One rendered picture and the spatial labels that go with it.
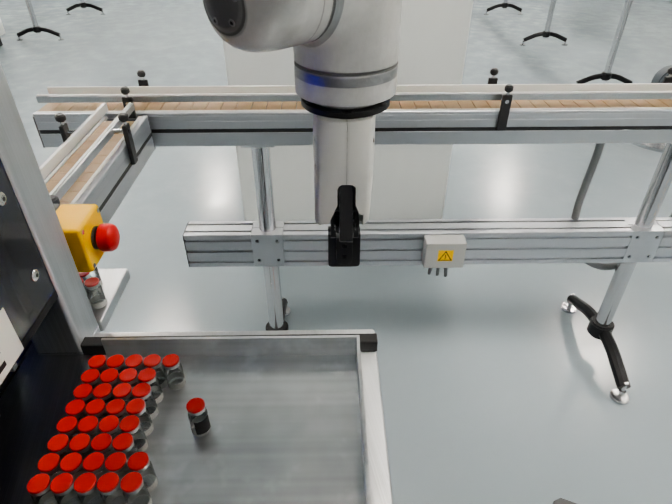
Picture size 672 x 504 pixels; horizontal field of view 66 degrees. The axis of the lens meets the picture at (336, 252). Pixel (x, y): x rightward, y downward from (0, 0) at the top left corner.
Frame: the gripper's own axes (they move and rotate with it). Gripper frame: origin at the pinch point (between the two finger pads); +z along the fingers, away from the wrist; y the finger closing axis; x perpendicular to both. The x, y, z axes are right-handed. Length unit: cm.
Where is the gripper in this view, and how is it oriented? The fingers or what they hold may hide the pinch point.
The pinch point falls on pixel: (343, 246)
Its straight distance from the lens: 52.3
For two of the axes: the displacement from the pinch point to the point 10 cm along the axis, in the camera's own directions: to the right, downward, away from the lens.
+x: 10.0, -0.1, 0.1
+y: 0.2, 5.9, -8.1
